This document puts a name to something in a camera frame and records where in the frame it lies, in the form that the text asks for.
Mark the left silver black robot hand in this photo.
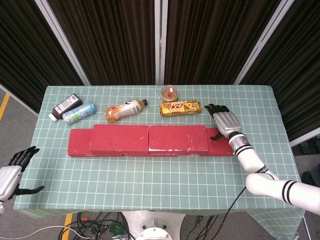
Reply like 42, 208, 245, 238
0, 146, 45, 202

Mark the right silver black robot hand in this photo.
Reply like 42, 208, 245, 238
204, 103, 243, 141

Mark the red brick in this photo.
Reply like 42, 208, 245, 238
179, 127, 236, 157
123, 149, 183, 158
67, 128, 125, 158
89, 124, 150, 155
147, 124, 210, 155

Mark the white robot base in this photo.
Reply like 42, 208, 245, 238
123, 211, 187, 240

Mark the yellow snack packet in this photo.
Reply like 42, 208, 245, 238
159, 100, 203, 118

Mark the clear round snack jar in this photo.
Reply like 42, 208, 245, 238
160, 84, 180, 103

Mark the yellow floor tape strip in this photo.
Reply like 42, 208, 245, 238
0, 92, 11, 121
61, 212, 73, 240

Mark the dark ribbed partition panel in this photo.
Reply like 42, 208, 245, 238
47, 0, 156, 86
0, 0, 85, 113
239, 0, 320, 142
164, 0, 283, 86

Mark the dark brown bottle white cap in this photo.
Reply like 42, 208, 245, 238
48, 93, 84, 123

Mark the blue green drink can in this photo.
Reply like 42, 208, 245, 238
61, 101, 97, 125

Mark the green checked tablecloth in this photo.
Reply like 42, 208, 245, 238
13, 84, 308, 240

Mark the black floor object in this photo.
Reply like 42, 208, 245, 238
301, 171, 320, 191

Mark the orange juice plastic bottle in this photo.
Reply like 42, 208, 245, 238
103, 98, 149, 123

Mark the green circuit board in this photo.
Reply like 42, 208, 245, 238
109, 223, 125, 235

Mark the grey metal table leg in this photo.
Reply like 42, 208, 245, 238
302, 216, 313, 240

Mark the white floor cable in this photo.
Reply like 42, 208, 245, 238
0, 225, 88, 240

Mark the white partition bottom rail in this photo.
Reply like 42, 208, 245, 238
0, 83, 40, 117
289, 127, 320, 148

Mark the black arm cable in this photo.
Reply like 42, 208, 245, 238
207, 186, 248, 240

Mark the white partition frame post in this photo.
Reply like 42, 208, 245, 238
154, 0, 168, 85
233, 0, 296, 85
34, 0, 91, 86

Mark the black cable tangle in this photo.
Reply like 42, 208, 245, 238
58, 211, 131, 240

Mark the black cable bundle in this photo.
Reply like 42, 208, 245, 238
192, 214, 219, 240

